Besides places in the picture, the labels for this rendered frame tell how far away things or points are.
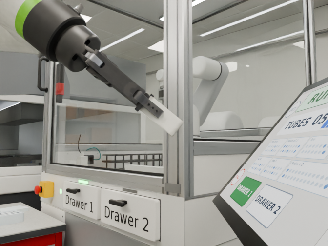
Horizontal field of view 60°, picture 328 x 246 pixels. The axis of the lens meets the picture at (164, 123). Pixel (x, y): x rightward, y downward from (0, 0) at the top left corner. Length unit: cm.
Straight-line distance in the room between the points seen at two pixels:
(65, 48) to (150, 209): 50
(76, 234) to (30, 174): 78
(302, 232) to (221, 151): 59
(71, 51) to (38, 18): 7
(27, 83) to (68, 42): 149
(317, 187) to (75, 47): 38
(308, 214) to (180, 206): 50
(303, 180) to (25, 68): 182
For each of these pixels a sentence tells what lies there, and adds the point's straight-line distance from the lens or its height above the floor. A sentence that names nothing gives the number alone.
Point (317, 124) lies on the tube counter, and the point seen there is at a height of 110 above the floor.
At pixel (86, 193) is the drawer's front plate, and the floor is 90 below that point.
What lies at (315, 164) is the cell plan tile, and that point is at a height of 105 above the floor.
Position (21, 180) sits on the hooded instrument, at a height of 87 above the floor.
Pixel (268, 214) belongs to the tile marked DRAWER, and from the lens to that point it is 36.
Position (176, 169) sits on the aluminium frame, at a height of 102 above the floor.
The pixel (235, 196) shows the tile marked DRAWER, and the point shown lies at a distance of 50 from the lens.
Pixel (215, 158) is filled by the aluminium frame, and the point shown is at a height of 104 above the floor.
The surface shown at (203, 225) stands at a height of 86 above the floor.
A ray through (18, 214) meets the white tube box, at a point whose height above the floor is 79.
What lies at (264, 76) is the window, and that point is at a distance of 115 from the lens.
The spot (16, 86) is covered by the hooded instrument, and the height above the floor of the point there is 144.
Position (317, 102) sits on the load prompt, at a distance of 51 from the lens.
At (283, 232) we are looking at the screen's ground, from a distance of 31.
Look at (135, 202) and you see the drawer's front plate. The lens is 87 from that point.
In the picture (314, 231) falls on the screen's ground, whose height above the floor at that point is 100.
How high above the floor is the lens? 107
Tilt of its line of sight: 5 degrees up
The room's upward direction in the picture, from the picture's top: straight up
